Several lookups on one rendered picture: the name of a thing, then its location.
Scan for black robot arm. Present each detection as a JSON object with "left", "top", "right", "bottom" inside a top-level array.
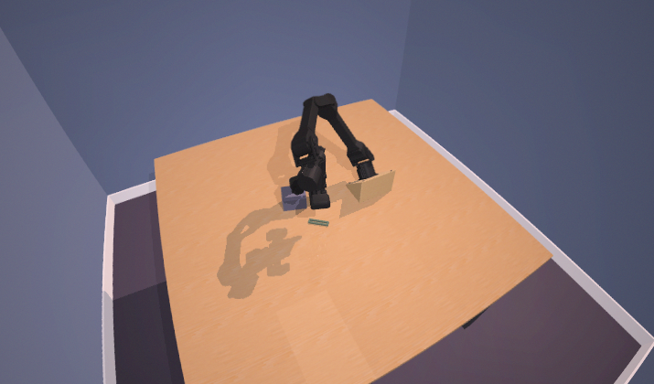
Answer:
[{"left": 289, "top": 93, "right": 378, "bottom": 195}]

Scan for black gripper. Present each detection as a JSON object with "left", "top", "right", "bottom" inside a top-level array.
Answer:
[{"left": 308, "top": 171, "right": 330, "bottom": 210}]

